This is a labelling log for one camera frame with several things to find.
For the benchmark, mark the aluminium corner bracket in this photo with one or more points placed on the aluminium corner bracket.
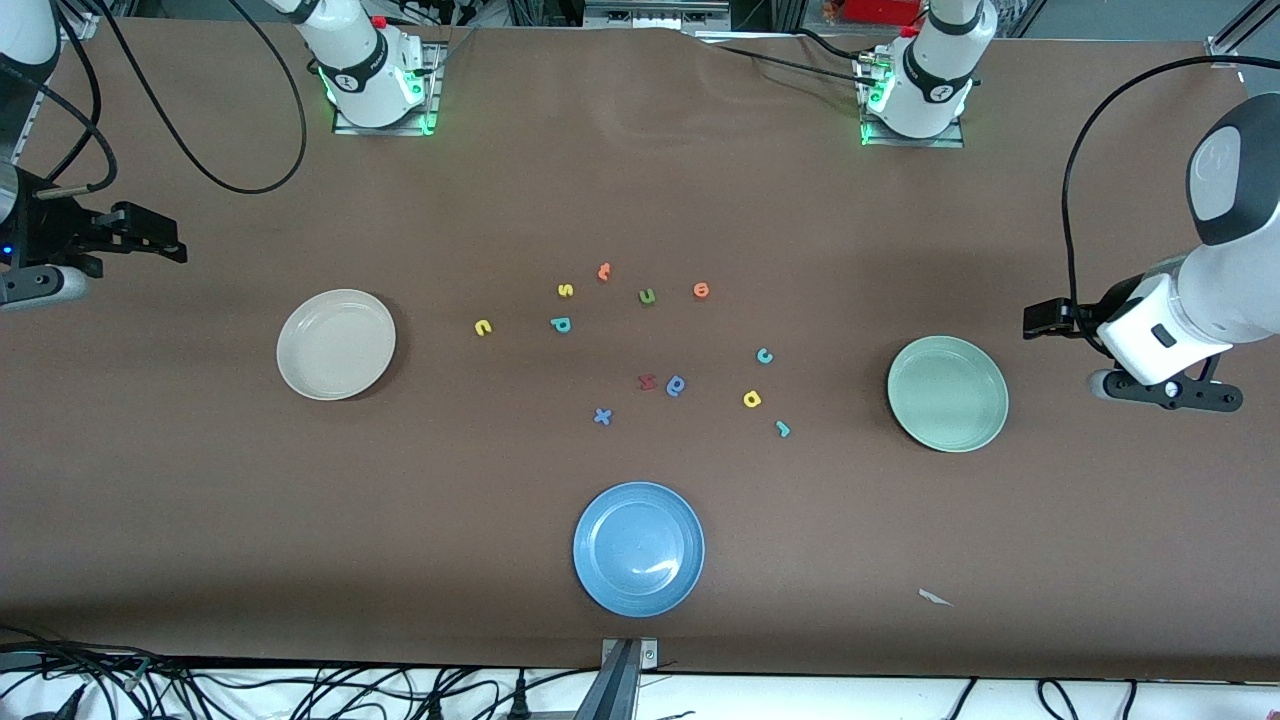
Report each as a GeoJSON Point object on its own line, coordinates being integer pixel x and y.
{"type": "Point", "coordinates": [1225, 52]}
{"type": "Point", "coordinates": [80, 28]}

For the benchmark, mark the silver mounting bracket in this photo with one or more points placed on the silver mounting bracket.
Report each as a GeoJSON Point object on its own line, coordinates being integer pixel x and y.
{"type": "Point", "coordinates": [650, 655]}

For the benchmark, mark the beige plate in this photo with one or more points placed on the beige plate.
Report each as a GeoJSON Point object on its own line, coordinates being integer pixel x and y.
{"type": "Point", "coordinates": [335, 345]}

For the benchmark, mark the blue letter a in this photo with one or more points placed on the blue letter a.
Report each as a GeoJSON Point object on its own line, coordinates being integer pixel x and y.
{"type": "Point", "coordinates": [676, 392]}

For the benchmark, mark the green plate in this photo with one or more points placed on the green plate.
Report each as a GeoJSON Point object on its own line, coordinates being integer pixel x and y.
{"type": "Point", "coordinates": [950, 395]}

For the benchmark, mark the aluminium table edge rail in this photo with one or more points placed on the aluminium table edge rail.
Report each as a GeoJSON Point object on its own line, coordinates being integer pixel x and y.
{"type": "Point", "coordinates": [40, 105]}

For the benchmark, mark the white paper scrap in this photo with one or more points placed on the white paper scrap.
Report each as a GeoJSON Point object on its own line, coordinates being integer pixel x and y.
{"type": "Point", "coordinates": [934, 598]}

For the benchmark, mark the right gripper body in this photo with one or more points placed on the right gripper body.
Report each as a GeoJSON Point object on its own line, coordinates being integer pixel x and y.
{"type": "Point", "coordinates": [52, 232]}

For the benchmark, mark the black power plug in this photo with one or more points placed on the black power plug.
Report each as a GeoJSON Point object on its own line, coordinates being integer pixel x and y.
{"type": "Point", "coordinates": [520, 700]}

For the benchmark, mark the red box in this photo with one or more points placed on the red box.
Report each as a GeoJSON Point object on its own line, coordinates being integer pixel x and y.
{"type": "Point", "coordinates": [880, 10]}

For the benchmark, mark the blue plate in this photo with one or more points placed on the blue plate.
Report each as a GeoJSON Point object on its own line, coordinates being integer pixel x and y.
{"type": "Point", "coordinates": [638, 550]}

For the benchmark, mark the grey power strip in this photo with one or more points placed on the grey power strip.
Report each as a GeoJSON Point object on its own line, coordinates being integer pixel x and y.
{"type": "Point", "coordinates": [650, 15]}

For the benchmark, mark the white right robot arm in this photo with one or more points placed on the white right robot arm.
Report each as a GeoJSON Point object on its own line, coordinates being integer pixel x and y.
{"type": "Point", "coordinates": [365, 70]}

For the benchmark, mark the dark aluminium strut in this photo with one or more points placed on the dark aluminium strut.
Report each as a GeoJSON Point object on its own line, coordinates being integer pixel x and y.
{"type": "Point", "coordinates": [610, 695]}

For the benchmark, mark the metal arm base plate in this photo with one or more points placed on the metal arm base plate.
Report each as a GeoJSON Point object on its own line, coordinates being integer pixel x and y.
{"type": "Point", "coordinates": [953, 142]}
{"type": "Point", "coordinates": [436, 90]}

